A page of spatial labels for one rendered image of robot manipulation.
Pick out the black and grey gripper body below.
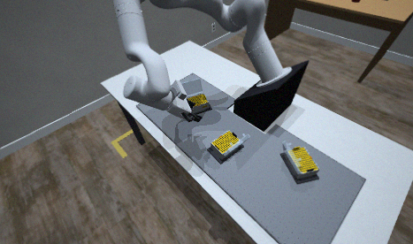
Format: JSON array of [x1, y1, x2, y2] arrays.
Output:
[[166, 96, 192, 119]]

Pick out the yellow perforated plate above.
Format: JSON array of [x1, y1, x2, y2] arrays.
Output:
[[188, 95, 207, 106], [212, 132, 238, 154], [292, 147, 318, 173]]

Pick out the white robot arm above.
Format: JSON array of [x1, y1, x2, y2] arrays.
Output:
[[112, 0, 292, 111]]

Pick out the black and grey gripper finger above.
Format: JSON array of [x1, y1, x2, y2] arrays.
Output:
[[181, 112, 203, 122], [186, 99, 195, 109]]

